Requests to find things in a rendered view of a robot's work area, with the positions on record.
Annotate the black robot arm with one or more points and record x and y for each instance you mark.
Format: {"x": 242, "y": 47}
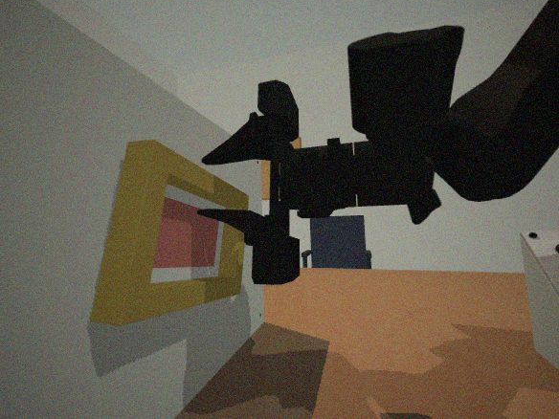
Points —
{"x": 488, "y": 145}

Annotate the olive-gold picture frame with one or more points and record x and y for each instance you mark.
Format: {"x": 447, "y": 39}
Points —
{"x": 160, "y": 255}

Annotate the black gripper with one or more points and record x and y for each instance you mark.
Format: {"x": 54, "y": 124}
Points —
{"x": 319, "y": 177}

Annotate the grey wall panel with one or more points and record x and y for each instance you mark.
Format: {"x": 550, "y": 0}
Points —
{"x": 68, "y": 107}

